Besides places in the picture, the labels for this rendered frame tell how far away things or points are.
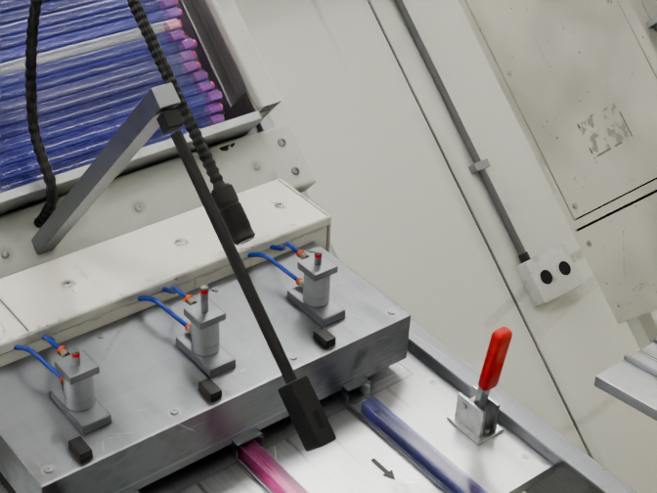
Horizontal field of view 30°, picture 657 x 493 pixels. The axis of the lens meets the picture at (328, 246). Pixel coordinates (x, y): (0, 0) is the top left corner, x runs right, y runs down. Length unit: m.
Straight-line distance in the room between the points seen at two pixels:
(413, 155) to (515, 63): 1.19
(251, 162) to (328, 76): 1.95
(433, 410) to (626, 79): 0.93
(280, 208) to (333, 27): 2.12
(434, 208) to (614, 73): 1.34
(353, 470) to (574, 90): 1.08
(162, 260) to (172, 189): 0.12
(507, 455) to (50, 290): 0.39
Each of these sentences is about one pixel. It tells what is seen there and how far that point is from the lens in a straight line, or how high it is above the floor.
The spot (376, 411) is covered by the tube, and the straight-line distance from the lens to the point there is 0.99.
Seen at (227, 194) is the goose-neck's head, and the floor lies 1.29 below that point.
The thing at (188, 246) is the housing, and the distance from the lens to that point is 1.05.
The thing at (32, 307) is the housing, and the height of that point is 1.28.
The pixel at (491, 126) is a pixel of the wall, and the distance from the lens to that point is 3.33.
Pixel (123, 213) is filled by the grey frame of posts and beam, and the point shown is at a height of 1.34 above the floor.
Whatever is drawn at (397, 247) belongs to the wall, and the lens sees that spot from 3.03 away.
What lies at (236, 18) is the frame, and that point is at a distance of 1.19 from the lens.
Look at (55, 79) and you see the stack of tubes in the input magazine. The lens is 1.11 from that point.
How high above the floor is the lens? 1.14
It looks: 5 degrees up
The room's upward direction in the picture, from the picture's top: 25 degrees counter-clockwise
